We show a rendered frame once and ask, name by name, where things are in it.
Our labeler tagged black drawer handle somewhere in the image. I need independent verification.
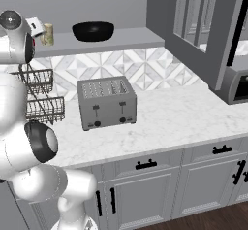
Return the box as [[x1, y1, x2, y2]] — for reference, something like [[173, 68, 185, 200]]
[[135, 158, 159, 171], [211, 145, 233, 155]]

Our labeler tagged grey base cabinet door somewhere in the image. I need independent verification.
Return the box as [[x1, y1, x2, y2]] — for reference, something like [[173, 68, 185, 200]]
[[102, 166, 181, 230], [171, 152, 248, 221], [77, 165, 107, 230], [228, 157, 248, 207]]

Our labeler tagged dark wire dish rack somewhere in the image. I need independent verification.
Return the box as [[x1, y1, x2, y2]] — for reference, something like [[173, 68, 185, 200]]
[[9, 63, 66, 125]]

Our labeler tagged yellowish drinking glass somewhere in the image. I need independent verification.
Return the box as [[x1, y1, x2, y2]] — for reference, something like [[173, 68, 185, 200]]
[[40, 22, 55, 47]]

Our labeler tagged grey four-slot toaster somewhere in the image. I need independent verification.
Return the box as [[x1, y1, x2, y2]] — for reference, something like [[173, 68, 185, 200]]
[[76, 75, 139, 132]]

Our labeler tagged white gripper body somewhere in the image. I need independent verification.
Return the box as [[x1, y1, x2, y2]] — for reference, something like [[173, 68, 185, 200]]
[[26, 16, 47, 39]]

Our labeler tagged black bowl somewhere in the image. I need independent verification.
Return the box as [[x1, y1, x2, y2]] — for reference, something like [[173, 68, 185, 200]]
[[71, 20, 115, 43]]

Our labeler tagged black long door handle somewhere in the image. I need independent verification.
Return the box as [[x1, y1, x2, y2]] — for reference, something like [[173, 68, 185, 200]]
[[226, 0, 248, 68]]

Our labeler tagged grey wall shelf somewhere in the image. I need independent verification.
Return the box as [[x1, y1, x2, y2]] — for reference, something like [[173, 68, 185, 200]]
[[31, 26, 166, 59]]

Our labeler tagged grey microwave oven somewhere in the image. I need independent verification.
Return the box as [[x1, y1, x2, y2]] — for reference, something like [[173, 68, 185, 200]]
[[214, 63, 248, 106]]

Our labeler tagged grey drawer front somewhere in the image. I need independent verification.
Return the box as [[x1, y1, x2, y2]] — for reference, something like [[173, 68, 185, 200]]
[[189, 138, 248, 164], [113, 149, 182, 179]]

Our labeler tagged grey glass-paned cabinet door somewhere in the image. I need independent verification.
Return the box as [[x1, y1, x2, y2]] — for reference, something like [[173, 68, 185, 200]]
[[164, 0, 248, 91]]

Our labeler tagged grey wall cabinet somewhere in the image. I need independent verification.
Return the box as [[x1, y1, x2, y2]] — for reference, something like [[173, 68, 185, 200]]
[[146, 0, 248, 54]]

